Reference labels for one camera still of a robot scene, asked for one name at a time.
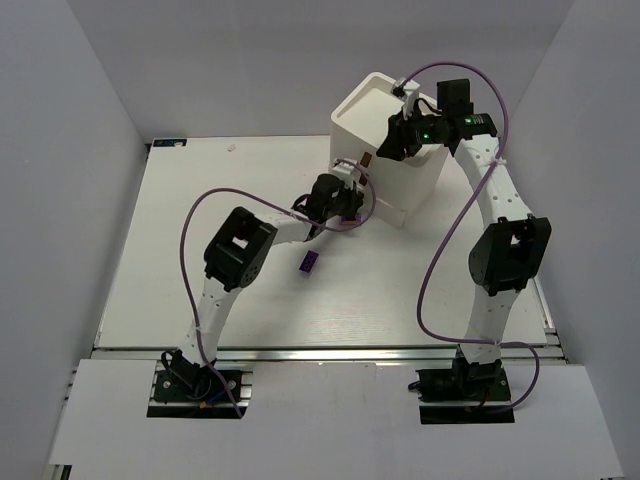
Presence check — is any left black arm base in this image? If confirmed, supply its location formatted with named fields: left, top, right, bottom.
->
left=147, top=350, right=249, bottom=420

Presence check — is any white three-drawer storage box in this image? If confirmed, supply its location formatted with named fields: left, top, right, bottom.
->
left=330, top=72, right=448, bottom=227

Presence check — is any aluminium rail front edge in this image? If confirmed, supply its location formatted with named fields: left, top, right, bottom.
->
left=91, top=345, right=566, bottom=362

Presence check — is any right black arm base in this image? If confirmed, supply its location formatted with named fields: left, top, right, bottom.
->
left=407, top=369, right=515, bottom=425

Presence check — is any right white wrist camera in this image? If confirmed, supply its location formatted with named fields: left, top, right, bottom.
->
left=391, top=77, right=420, bottom=120

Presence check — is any purple sloped lego brick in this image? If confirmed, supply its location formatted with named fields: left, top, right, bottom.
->
left=338, top=214, right=361, bottom=229

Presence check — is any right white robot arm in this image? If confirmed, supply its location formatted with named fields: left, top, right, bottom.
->
left=377, top=79, right=551, bottom=367

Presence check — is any blue label sticker left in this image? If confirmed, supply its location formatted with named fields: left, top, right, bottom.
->
left=152, top=138, right=187, bottom=148

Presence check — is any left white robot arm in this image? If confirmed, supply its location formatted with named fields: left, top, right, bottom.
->
left=178, top=167, right=364, bottom=367

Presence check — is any purple long lego brick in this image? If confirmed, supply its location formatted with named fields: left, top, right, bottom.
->
left=299, top=250, right=320, bottom=275

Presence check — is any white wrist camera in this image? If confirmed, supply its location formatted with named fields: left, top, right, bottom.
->
left=391, top=77, right=420, bottom=120
left=329, top=159, right=361, bottom=185

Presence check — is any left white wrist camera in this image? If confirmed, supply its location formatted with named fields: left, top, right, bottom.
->
left=329, top=159, right=361, bottom=185

